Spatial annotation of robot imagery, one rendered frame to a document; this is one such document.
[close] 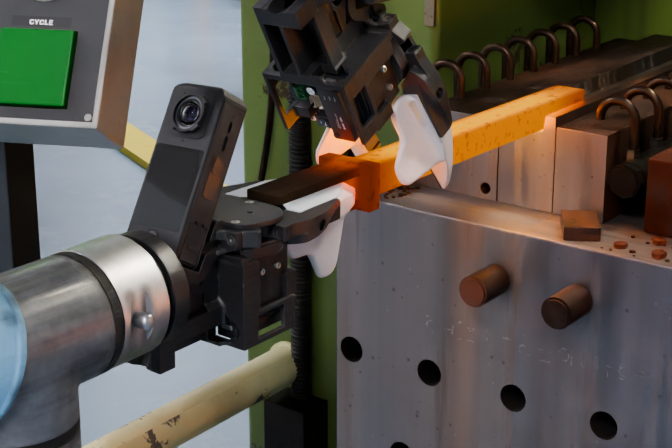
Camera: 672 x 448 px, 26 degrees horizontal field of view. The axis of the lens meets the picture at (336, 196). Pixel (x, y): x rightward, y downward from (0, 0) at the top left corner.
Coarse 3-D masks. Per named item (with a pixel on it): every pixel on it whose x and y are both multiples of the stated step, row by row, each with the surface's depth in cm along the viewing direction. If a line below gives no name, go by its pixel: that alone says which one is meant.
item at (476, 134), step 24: (528, 96) 125; (552, 96) 126; (576, 96) 127; (480, 120) 117; (504, 120) 118; (528, 120) 121; (456, 144) 112; (480, 144) 115; (504, 144) 119; (312, 168) 102; (336, 168) 102; (360, 168) 102; (384, 168) 105; (264, 192) 96; (288, 192) 96; (312, 192) 98; (360, 192) 103
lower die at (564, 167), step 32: (544, 64) 150; (576, 64) 146; (608, 64) 146; (480, 96) 137; (512, 96) 133; (608, 96) 129; (640, 96) 132; (544, 128) 123; (576, 128) 122; (608, 128) 122; (640, 128) 125; (480, 160) 128; (512, 160) 126; (544, 160) 124; (576, 160) 122; (608, 160) 121; (480, 192) 129; (512, 192) 127; (544, 192) 125; (576, 192) 123; (608, 192) 122
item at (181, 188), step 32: (192, 96) 90; (224, 96) 89; (160, 128) 91; (192, 128) 89; (224, 128) 90; (160, 160) 91; (192, 160) 89; (224, 160) 90; (160, 192) 90; (192, 192) 88; (160, 224) 89; (192, 224) 89; (192, 256) 89
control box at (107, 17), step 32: (0, 0) 139; (32, 0) 138; (64, 0) 138; (96, 0) 137; (128, 0) 140; (96, 32) 136; (128, 32) 141; (96, 64) 136; (128, 64) 142; (96, 96) 135; (128, 96) 142; (0, 128) 138; (32, 128) 137; (64, 128) 136; (96, 128) 135
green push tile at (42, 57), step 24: (0, 48) 137; (24, 48) 137; (48, 48) 136; (72, 48) 136; (0, 72) 136; (24, 72) 136; (48, 72) 136; (0, 96) 136; (24, 96) 136; (48, 96) 135
